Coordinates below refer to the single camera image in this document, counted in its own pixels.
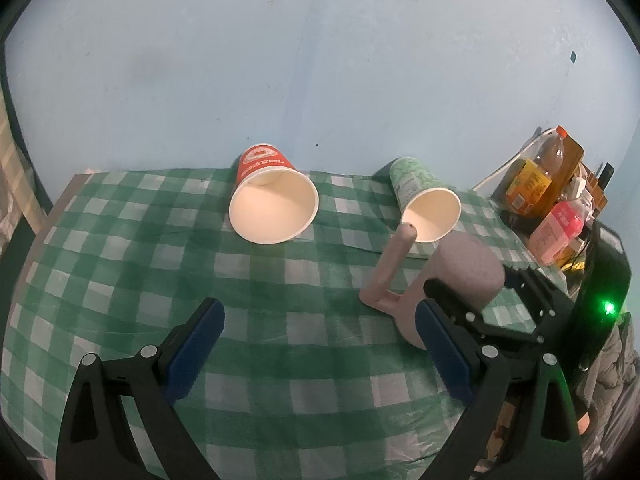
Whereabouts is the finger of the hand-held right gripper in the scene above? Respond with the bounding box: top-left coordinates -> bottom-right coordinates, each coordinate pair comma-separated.
423,277 -> 538,356
502,264 -> 576,333

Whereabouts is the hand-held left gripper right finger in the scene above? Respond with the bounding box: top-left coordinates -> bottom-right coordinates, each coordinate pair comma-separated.
415,298 -> 584,480

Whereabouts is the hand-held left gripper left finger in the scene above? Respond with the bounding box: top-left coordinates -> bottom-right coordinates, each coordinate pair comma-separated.
56,297 -> 226,480

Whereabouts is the pink mug with handle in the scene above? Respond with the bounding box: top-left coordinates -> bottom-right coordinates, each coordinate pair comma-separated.
359,223 -> 507,351

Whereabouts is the person's right forearm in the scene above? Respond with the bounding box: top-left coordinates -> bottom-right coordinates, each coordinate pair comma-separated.
575,305 -> 640,466

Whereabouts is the green paper cup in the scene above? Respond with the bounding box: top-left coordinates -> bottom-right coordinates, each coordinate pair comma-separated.
389,157 -> 462,244

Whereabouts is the red paper cup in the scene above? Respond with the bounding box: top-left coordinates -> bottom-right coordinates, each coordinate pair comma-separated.
228,144 -> 320,245

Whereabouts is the pink plastic bottle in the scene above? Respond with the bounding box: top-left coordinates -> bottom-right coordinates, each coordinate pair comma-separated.
529,200 -> 587,267

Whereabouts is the green checked tablecloth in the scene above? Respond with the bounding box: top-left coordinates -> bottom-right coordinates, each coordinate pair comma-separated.
0,167 -> 568,463

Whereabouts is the small white bottle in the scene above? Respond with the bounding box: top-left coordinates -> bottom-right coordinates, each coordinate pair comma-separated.
564,177 -> 589,202

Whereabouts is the orange-capped tea bottle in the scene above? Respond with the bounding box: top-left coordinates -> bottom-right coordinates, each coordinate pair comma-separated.
504,125 -> 572,217

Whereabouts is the brown wooden board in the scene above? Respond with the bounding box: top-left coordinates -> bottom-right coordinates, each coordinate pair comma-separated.
547,139 -> 586,211

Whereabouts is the beige checked cloth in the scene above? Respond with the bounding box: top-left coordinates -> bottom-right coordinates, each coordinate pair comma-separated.
0,87 -> 48,246

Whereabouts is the white cable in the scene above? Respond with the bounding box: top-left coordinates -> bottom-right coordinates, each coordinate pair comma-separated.
472,127 -> 557,192

